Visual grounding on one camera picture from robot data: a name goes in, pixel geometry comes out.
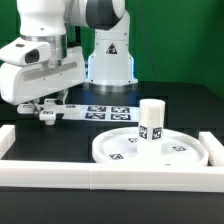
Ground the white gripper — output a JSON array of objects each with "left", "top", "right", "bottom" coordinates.
[{"left": 0, "top": 47, "right": 85, "bottom": 117}]

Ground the white cross-shaped table base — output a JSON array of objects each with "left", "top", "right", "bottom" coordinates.
[{"left": 17, "top": 98, "right": 80, "bottom": 126}]

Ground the white round table top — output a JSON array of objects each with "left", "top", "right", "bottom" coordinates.
[{"left": 92, "top": 127, "right": 208, "bottom": 167}]

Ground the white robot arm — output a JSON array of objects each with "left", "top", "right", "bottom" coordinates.
[{"left": 0, "top": 0, "right": 137, "bottom": 115}]

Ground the paper sheet with markers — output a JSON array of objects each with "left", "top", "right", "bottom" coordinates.
[{"left": 63, "top": 105, "right": 139, "bottom": 122}]

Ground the white left fence bar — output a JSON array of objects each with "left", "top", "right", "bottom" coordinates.
[{"left": 0, "top": 125, "right": 16, "bottom": 160}]

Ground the white fence bar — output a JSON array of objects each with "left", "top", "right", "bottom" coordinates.
[
  {"left": 0, "top": 125, "right": 16, "bottom": 160},
  {"left": 198, "top": 132, "right": 224, "bottom": 167},
  {"left": 0, "top": 160, "right": 224, "bottom": 193}
]

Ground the white front fence bar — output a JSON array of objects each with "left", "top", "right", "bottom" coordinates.
[{"left": 0, "top": 160, "right": 224, "bottom": 193}]

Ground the white right fence bar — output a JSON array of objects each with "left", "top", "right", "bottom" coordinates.
[{"left": 198, "top": 132, "right": 224, "bottom": 167}]

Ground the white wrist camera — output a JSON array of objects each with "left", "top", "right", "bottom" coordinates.
[{"left": 0, "top": 38, "right": 51, "bottom": 66}]

